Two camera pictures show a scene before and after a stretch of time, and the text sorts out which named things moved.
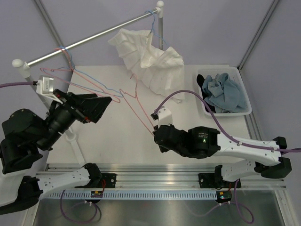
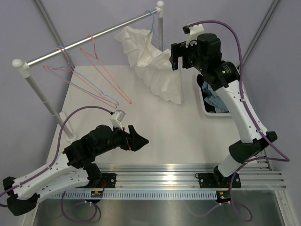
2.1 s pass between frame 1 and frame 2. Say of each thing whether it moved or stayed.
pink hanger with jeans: moved
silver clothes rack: stayed
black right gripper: moved
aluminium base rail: stayed
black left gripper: moved
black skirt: stayed
